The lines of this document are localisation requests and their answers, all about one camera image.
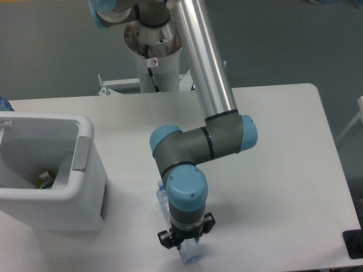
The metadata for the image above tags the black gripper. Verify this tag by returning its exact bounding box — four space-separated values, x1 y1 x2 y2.
157 212 215 250

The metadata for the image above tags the clear plastic water bottle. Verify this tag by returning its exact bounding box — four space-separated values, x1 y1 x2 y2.
156 180 204 265

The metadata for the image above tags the white paper carton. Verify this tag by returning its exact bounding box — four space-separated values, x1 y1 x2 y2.
52 152 74 190

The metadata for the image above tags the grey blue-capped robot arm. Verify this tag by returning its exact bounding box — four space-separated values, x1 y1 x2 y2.
88 1 258 249

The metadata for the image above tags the white plastic trash can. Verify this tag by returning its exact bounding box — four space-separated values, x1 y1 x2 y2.
1 111 109 231

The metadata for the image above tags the trash inside the bin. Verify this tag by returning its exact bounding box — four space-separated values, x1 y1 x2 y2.
35 171 56 189

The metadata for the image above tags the black clamp at table edge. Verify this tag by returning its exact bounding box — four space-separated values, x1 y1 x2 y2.
343 229 362 260

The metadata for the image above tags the blue patterned object at left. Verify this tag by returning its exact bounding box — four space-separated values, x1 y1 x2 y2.
0 96 14 111

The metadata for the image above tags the white pedestal base frame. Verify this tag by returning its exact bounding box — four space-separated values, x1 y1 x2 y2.
97 59 227 96

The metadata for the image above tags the black cable on pedestal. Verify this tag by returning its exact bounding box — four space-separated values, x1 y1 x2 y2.
143 44 161 93

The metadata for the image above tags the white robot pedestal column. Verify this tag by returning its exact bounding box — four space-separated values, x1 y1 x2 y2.
124 19 183 93

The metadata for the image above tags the white frame at right edge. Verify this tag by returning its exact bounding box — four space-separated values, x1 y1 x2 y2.
335 96 362 145

